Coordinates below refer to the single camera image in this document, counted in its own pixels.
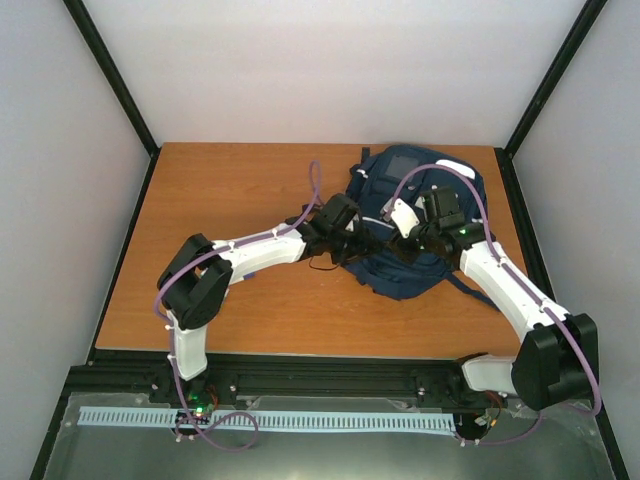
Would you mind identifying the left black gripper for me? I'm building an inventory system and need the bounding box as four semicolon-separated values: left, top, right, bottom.
328;225;383;267

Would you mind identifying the navy blue student backpack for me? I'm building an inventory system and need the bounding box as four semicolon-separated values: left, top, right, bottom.
340;145;491;304

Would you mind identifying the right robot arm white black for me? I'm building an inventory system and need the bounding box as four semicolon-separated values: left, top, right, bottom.
383;187;602;415

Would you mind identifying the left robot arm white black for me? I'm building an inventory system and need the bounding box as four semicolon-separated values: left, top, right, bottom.
153;194;384;403

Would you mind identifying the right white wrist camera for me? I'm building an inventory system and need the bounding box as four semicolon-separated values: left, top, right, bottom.
382;198;420;239

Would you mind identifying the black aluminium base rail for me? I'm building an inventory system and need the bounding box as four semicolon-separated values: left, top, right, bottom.
64;349;599;416

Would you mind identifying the right black frame post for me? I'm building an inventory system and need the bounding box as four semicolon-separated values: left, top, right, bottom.
502;0;609;156

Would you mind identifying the black frame post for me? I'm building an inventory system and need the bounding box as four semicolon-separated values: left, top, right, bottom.
502;0;609;156
62;0;161;154

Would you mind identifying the left black frame post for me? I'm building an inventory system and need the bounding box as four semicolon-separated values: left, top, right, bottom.
62;0;161;154

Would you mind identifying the light blue slotted cable duct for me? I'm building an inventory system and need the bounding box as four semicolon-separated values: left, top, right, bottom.
77;406;456;436

